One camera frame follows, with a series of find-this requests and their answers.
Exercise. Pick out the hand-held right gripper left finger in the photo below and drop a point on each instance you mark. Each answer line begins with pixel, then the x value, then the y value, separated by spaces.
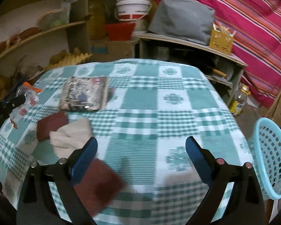
pixel 84 161

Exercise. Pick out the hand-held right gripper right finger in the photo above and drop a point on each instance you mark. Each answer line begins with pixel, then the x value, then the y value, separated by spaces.
pixel 199 161

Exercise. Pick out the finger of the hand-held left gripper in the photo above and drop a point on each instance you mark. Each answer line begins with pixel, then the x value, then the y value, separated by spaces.
pixel 15 102

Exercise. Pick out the orange snack packet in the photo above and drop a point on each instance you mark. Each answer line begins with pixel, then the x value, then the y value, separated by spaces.
pixel 29 98

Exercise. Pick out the dark red scouring pad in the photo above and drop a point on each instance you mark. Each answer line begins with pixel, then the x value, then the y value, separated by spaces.
pixel 100 185
pixel 52 125

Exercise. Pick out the greyish white rag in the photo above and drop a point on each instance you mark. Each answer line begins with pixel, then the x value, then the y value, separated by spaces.
pixel 69 136

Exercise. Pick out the clear patterned snack packet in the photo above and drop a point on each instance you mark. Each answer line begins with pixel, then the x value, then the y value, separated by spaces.
pixel 83 93

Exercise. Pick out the light blue plastic basket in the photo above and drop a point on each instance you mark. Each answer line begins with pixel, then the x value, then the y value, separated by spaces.
pixel 272 157

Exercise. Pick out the red mesh bags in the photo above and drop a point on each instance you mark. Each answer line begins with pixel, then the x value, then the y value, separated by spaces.
pixel 18 38

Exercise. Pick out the green checked tablecloth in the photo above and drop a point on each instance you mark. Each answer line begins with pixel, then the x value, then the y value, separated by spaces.
pixel 135 112

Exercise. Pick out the small oil bottle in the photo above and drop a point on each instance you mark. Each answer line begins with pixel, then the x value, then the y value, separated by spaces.
pixel 240 102

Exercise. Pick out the yellow egg tray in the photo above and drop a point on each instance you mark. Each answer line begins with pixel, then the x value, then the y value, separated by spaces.
pixel 72 57

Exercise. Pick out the clear plastic container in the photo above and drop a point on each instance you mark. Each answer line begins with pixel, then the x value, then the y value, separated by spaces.
pixel 53 20

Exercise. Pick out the wooden shelf unit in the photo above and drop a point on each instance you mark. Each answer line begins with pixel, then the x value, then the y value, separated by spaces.
pixel 37 2

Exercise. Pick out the wooden cabinet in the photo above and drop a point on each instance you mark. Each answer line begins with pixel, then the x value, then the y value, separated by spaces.
pixel 189 49

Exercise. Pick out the brown cardboard box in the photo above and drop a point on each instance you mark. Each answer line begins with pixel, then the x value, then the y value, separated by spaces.
pixel 119 50

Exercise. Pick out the large oil jug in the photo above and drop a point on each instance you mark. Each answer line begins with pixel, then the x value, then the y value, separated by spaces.
pixel 97 18

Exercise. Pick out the yellow utensil holder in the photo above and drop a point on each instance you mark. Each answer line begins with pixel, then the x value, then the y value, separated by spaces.
pixel 221 42

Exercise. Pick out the red plastic bowl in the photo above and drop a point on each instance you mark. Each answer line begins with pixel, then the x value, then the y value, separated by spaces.
pixel 119 31

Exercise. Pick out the bunch of chopsticks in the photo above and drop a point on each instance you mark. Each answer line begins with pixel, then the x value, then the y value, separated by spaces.
pixel 223 29

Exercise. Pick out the grey cushion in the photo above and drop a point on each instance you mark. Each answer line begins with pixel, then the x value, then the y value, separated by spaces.
pixel 181 18

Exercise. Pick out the red striped cloth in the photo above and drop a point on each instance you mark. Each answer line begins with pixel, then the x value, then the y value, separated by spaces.
pixel 248 23

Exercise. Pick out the white plastic bucket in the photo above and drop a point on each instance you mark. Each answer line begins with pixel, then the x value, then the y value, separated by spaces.
pixel 133 8

